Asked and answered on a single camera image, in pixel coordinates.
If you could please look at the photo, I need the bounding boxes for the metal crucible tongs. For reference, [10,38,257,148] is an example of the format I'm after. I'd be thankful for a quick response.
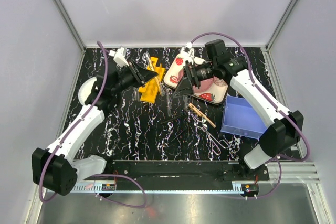
[190,113,229,156]

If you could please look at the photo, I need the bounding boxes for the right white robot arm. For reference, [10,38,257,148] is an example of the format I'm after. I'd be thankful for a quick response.
[173,39,303,180]

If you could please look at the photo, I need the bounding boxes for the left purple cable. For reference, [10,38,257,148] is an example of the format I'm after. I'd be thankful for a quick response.
[38,40,148,209]

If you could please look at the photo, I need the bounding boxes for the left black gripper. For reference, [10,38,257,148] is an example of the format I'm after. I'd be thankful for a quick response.
[111,60,158,95]

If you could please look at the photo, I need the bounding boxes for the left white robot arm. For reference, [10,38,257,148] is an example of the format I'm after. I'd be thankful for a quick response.
[31,61,158,196]

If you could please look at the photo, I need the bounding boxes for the wooden test tube clamp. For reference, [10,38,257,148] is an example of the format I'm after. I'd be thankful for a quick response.
[188,103,216,128]

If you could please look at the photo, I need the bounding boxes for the yellow test tube rack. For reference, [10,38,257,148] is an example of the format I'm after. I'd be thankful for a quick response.
[138,57,165,104]

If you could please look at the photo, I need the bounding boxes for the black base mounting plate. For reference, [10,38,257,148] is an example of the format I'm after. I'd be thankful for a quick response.
[106,161,270,192]

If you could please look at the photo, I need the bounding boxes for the blue plastic box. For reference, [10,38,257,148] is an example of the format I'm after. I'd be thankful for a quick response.
[220,96,267,140]

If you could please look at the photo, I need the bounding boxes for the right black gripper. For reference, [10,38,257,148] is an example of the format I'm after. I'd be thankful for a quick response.
[173,61,217,98]

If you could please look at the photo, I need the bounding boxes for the pink polka dot plate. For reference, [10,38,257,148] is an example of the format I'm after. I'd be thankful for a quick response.
[178,69,213,93]

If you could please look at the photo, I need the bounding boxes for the purple cable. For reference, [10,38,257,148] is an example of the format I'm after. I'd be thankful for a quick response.
[191,32,313,200]
[38,40,148,209]

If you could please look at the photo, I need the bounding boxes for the strawberry pattern tray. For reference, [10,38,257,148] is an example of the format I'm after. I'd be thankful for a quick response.
[163,52,228,105]

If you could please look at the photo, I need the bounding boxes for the pink patterned mug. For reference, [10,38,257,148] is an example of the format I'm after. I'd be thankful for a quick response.
[213,77,227,87]

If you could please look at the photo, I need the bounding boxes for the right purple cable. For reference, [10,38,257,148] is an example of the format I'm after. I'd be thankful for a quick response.
[191,32,313,200]

